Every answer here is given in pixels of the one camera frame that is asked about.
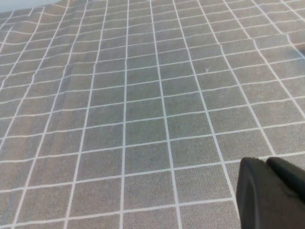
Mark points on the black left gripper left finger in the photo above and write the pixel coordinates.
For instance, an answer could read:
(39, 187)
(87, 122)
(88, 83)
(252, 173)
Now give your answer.
(259, 200)

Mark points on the grey white-checked tablecloth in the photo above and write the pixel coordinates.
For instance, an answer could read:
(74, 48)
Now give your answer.
(119, 95)

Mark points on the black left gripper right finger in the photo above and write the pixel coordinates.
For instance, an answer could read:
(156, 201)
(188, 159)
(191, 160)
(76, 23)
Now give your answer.
(288, 174)

